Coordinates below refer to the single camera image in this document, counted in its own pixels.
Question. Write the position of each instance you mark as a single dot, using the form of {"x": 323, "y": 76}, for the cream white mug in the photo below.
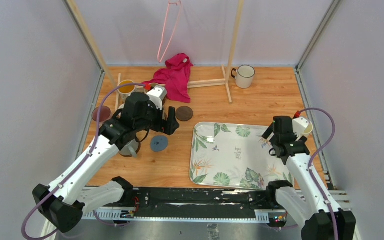
{"x": 309, "y": 129}

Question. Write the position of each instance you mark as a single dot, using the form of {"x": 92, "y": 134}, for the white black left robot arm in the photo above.
{"x": 64, "y": 201}

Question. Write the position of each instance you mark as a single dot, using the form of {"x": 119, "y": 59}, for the grey ceramic mug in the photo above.
{"x": 131, "y": 149}

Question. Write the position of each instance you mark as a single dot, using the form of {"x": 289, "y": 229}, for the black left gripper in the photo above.
{"x": 168, "y": 126}

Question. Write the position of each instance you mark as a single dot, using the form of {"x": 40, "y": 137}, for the wooden drying rack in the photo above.
{"x": 73, "y": 7}

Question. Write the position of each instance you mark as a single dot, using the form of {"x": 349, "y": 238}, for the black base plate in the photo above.
{"x": 202, "y": 204}

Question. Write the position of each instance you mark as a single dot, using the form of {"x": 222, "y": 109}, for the pink ceramic mug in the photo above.
{"x": 101, "y": 114}

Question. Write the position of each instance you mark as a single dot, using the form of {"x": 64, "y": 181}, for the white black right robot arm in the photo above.
{"x": 316, "y": 212}

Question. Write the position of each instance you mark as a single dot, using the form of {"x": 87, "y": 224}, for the glass mug yellow inside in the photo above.
{"x": 127, "y": 87}

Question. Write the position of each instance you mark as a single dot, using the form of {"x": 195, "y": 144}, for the blue coaster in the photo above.
{"x": 159, "y": 143}

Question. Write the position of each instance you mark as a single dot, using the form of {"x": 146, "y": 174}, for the dark wooden coaster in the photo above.
{"x": 184, "y": 113}

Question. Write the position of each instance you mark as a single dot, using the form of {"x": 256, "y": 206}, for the white enamel mug black rim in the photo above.
{"x": 243, "y": 76}

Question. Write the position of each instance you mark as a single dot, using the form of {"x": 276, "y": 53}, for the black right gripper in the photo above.
{"x": 269, "y": 131}

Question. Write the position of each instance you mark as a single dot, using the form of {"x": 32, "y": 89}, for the magenta cloth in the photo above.
{"x": 175, "y": 77}

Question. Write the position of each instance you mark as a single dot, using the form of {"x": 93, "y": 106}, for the floral white serving tray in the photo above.
{"x": 234, "y": 156}

